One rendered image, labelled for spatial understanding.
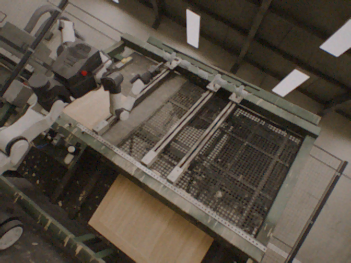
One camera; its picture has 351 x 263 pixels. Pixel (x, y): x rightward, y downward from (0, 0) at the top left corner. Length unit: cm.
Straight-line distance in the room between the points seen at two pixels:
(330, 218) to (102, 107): 673
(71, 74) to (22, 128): 45
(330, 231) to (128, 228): 650
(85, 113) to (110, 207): 82
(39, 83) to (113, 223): 119
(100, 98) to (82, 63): 71
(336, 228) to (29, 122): 746
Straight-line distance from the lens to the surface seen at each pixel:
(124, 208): 233
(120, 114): 210
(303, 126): 264
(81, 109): 254
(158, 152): 213
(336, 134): 821
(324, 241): 820
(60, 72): 200
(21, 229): 216
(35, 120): 200
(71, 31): 240
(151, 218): 226
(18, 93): 248
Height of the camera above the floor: 109
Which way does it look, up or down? 4 degrees up
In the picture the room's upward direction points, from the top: 32 degrees clockwise
